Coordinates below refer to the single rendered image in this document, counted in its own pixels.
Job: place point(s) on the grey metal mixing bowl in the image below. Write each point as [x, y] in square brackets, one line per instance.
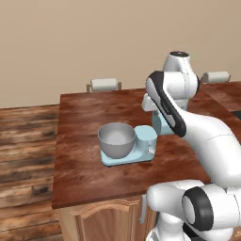
[116, 142]

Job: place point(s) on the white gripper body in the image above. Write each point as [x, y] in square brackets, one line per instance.
[148, 104]

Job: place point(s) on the black hob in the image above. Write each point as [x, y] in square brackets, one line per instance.
[237, 114]

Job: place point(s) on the white cushioned wooden stool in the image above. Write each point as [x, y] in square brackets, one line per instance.
[216, 76]
[104, 84]

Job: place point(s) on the light blue stand mixer base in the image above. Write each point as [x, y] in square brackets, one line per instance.
[143, 138]

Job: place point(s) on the light wooden cupboard door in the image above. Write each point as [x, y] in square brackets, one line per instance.
[106, 224]

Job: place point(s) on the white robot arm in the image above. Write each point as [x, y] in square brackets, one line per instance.
[213, 147]

